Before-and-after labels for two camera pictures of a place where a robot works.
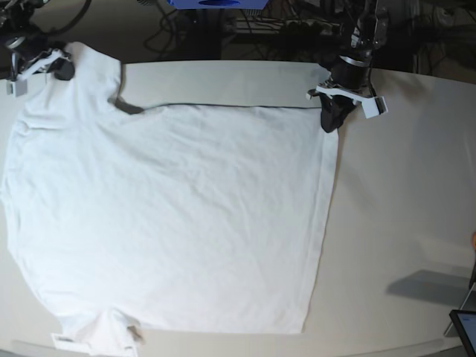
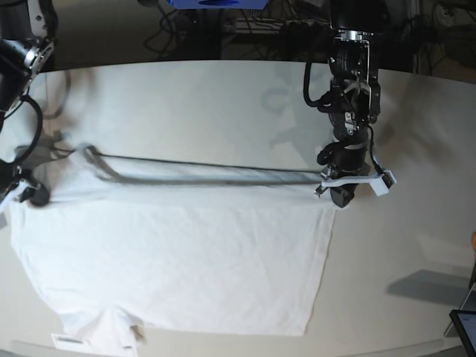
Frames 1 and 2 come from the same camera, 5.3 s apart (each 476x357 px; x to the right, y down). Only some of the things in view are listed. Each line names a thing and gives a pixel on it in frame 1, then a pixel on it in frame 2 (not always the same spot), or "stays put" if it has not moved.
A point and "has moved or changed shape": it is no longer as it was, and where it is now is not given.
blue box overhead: [218, 4] stays put
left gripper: [24, 50] to [10, 174]
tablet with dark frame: [466, 322] stays put
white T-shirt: [198, 218] has moved or changed shape
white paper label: [71, 342] stays put
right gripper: [351, 74] to [344, 161]
